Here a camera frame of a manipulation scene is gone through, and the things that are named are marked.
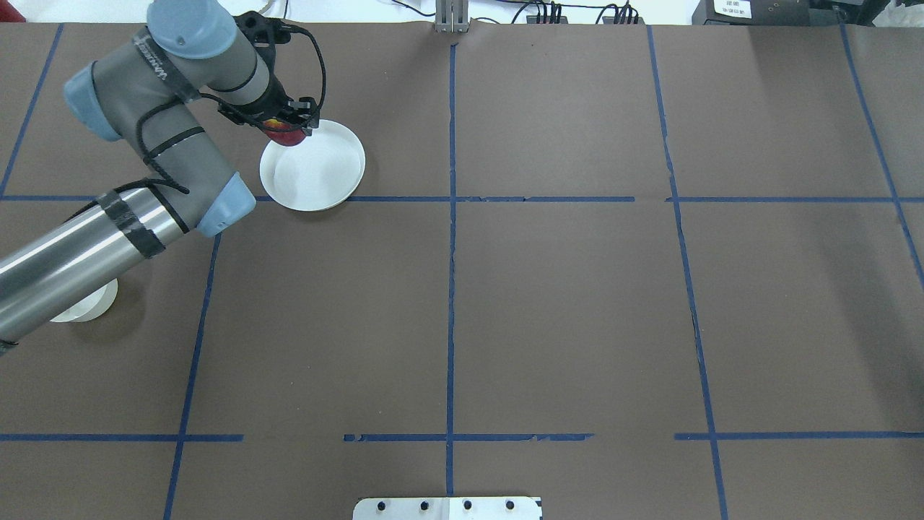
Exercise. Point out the red apple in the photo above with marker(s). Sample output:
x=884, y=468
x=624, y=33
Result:
x=283, y=133

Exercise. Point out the white plate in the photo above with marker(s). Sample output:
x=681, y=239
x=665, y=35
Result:
x=317, y=174

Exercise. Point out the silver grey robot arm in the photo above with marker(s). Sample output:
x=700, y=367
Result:
x=140, y=94

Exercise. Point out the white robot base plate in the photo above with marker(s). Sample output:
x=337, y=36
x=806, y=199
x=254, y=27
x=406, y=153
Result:
x=477, y=507

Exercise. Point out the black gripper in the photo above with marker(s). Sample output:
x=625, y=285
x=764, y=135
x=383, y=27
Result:
x=276, y=94

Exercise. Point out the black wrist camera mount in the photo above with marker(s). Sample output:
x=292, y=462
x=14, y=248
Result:
x=263, y=33

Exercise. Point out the aluminium frame post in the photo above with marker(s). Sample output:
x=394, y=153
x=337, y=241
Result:
x=452, y=16

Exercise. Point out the white bowl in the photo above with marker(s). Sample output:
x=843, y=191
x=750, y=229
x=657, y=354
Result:
x=91, y=307

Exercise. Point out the blue tape line lengthwise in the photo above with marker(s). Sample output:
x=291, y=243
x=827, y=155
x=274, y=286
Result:
x=453, y=242

